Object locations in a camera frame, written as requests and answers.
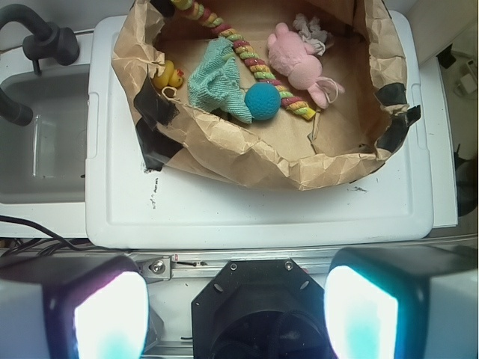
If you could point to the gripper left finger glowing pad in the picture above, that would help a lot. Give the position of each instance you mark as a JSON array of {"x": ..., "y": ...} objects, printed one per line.
[{"x": 73, "y": 307}]

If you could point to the aluminium rail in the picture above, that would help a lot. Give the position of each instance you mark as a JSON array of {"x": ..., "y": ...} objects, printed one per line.
[{"x": 156, "y": 266}]

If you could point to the yellow rubber duck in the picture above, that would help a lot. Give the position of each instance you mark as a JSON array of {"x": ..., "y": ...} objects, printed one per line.
[{"x": 170, "y": 77}]

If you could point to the blue textured ball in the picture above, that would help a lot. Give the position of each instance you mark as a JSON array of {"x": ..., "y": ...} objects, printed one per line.
[{"x": 263, "y": 101}]

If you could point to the multicolour braided rope toy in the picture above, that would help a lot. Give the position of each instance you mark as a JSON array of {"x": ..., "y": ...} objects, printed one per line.
[{"x": 196, "y": 11}]

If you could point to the pink plush bunny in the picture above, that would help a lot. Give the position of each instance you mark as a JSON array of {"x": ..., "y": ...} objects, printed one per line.
[{"x": 291, "y": 57}]

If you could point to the white plastic bin lid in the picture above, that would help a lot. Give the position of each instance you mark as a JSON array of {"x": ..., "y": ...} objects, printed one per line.
[{"x": 128, "y": 206}]

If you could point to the teal knitted cloth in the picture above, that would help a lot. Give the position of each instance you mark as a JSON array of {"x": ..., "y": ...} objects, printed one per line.
[{"x": 215, "y": 82}]

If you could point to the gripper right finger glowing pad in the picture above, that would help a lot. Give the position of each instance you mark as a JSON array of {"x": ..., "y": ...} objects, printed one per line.
[{"x": 415, "y": 301}]

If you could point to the brown paper bag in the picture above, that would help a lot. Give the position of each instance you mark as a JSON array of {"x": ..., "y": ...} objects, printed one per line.
[{"x": 350, "y": 139}]

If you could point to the black faucet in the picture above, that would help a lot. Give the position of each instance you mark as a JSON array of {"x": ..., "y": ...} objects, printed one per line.
[{"x": 46, "y": 40}]

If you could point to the crumpled white grey cloth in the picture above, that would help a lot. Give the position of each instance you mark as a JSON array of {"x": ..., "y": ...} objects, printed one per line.
[{"x": 312, "y": 33}]

